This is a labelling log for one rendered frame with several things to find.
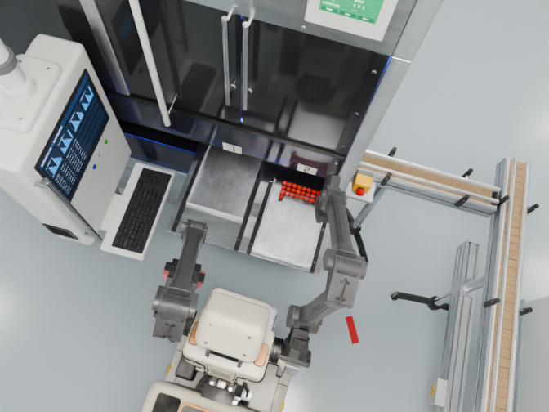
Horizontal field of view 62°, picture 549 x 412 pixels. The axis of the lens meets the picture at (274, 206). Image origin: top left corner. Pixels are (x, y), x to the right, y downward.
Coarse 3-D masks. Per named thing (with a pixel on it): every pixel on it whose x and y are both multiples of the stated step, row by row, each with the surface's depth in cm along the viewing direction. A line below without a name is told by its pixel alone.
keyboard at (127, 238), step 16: (144, 176) 215; (160, 176) 215; (144, 192) 212; (160, 192) 212; (128, 208) 208; (144, 208) 209; (128, 224) 206; (144, 224) 206; (128, 240) 203; (144, 240) 204
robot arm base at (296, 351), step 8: (288, 336) 154; (288, 344) 153; (296, 344) 151; (304, 344) 152; (288, 352) 152; (296, 352) 151; (304, 352) 152; (288, 360) 152; (296, 360) 152; (304, 360) 152
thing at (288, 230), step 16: (272, 192) 210; (272, 208) 207; (288, 208) 208; (304, 208) 208; (272, 224) 204; (288, 224) 205; (304, 224) 205; (320, 224) 206; (256, 240) 200; (272, 240) 202; (288, 240) 202; (304, 240) 203; (288, 256) 199; (304, 256) 200
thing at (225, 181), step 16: (208, 160) 214; (224, 160) 215; (240, 160) 215; (256, 160) 216; (208, 176) 211; (224, 176) 212; (240, 176) 212; (256, 176) 209; (192, 192) 207; (208, 192) 208; (224, 192) 209; (240, 192) 209; (208, 208) 203; (224, 208) 206; (240, 208) 206
